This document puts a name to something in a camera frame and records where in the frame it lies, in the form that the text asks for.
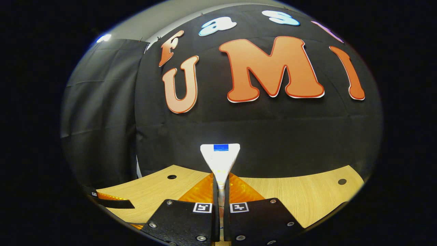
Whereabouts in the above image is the black backdrop cloth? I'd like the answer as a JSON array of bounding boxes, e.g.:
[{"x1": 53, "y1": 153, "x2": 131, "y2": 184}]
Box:
[{"x1": 135, "y1": 4, "x2": 383, "y2": 180}]

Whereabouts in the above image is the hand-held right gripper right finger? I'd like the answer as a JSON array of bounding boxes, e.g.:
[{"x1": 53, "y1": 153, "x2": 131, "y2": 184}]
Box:
[{"x1": 224, "y1": 173, "x2": 304, "y2": 244}]

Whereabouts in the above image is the wooden desktop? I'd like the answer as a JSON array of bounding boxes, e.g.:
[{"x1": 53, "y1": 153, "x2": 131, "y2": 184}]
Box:
[{"x1": 96, "y1": 165, "x2": 365, "y2": 229}]

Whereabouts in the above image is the plain black side cloth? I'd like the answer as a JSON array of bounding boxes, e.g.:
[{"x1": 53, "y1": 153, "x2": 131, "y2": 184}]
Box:
[{"x1": 61, "y1": 38, "x2": 151, "y2": 188}]

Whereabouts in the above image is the white toothpaste tube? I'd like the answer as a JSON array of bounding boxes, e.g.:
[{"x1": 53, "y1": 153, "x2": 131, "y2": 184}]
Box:
[{"x1": 200, "y1": 143, "x2": 241, "y2": 205}]

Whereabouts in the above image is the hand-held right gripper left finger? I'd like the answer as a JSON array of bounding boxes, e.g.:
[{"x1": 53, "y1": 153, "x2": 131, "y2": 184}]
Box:
[{"x1": 141, "y1": 173, "x2": 220, "y2": 244}]

